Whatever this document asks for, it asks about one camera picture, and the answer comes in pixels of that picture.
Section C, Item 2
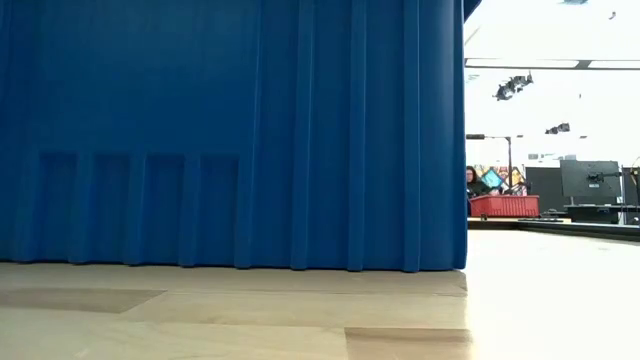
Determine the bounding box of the blue plastic bin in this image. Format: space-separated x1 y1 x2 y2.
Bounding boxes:
0 0 484 274

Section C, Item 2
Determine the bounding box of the red plastic bin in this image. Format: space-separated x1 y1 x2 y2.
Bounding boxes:
468 194 541 219

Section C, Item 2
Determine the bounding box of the person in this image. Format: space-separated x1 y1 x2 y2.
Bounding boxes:
465 165 494 199

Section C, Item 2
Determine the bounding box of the black pole stand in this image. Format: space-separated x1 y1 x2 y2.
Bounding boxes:
465 133 514 195

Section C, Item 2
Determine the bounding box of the black partition panel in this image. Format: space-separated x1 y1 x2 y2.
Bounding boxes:
524 166 564 214

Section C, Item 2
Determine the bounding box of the dark grey monitor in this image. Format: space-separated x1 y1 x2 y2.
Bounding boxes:
559 159 623 199

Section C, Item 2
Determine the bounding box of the black background desk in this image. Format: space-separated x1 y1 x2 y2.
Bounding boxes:
564 203 640 225

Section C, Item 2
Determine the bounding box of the colourful wall artwork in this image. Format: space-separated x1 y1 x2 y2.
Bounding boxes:
472 164 529 197

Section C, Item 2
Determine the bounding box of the black aluminium table frame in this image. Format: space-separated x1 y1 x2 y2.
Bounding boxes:
467 218 640 244

